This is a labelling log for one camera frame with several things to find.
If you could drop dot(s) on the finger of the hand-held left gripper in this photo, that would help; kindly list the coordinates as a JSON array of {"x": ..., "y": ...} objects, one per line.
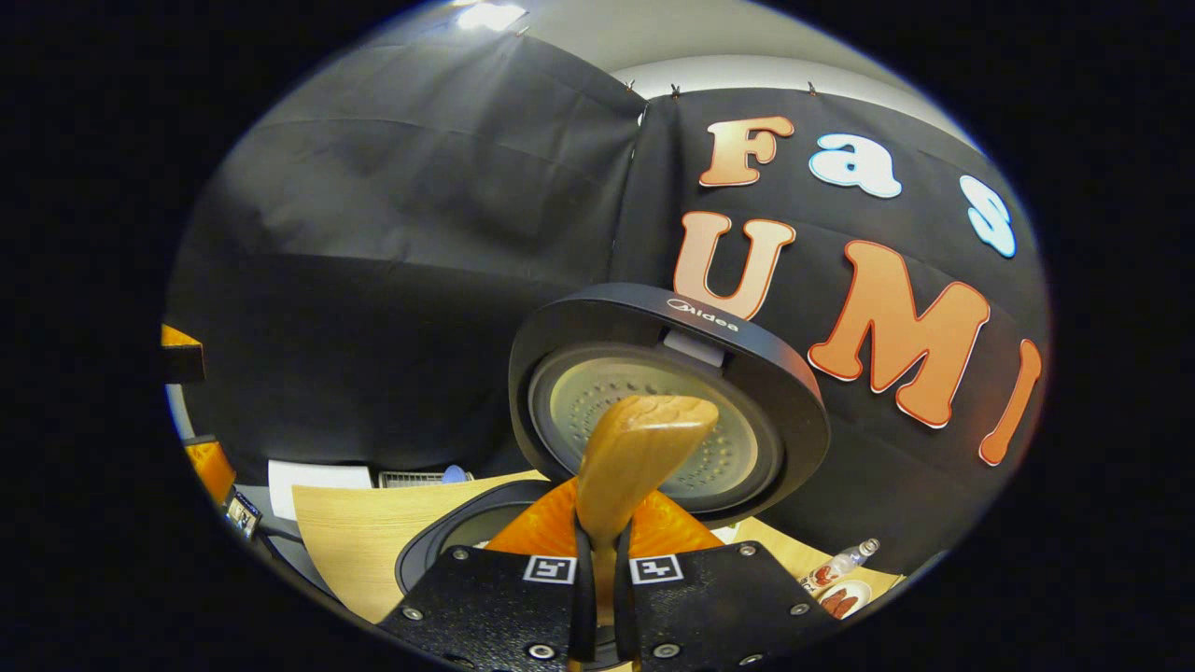
[
  {"x": 182, "y": 364},
  {"x": 210, "y": 471}
]

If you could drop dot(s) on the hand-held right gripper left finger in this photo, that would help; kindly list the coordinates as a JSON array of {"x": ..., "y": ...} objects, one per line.
[{"x": 485, "y": 607}]

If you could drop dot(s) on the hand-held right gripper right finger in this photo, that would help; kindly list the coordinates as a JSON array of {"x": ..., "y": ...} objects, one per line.
[{"x": 728, "y": 607}]

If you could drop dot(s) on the black rice cooker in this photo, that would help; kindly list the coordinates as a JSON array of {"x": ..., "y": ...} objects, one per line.
[{"x": 775, "y": 392}]

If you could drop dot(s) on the white box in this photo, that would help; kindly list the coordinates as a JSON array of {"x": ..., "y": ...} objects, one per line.
[{"x": 317, "y": 481}]

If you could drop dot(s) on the red meat piece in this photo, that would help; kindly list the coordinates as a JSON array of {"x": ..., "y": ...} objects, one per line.
[{"x": 840, "y": 602}]

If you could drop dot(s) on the clear drink bottle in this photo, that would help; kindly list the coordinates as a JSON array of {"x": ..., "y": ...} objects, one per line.
[{"x": 845, "y": 560}]

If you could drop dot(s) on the white round plate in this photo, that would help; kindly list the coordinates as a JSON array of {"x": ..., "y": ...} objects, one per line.
[{"x": 861, "y": 590}]

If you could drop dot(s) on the blue round object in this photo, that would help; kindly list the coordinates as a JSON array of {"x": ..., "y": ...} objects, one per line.
[{"x": 456, "y": 474}]

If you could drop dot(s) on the grey vented device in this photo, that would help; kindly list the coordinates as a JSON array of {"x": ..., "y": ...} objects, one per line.
[{"x": 411, "y": 479}]

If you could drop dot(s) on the black backdrop cloth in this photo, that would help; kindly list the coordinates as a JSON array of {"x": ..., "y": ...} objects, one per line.
[{"x": 373, "y": 280}]

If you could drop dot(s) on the ceiling light panel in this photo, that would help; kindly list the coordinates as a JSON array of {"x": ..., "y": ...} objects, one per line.
[{"x": 490, "y": 16}]

